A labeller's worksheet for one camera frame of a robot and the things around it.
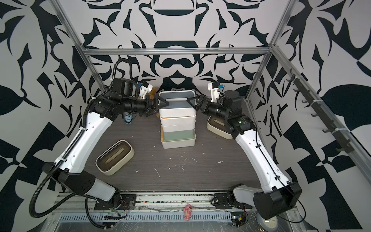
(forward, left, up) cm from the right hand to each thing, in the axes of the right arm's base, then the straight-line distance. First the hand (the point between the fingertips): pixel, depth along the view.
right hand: (190, 101), depth 65 cm
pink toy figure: (-38, +2, -36) cm, 52 cm away
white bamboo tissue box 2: (-4, +9, -16) cm, 19 cm away
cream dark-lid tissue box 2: (-12, +44, -33) cm, 56 cm away
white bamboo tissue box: (-4, +8, -32) cm, 33 cm away
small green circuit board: (-40, -22, -40) cm, 61 cm away
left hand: (-1, +13, -2) cm, 13 cm away
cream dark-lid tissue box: (+9, -19, -33) cm, 40 cm away
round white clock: (-43, -34, -35) cm, 65 cm away
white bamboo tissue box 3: (-4, +6, -9) cm, 11 cm away
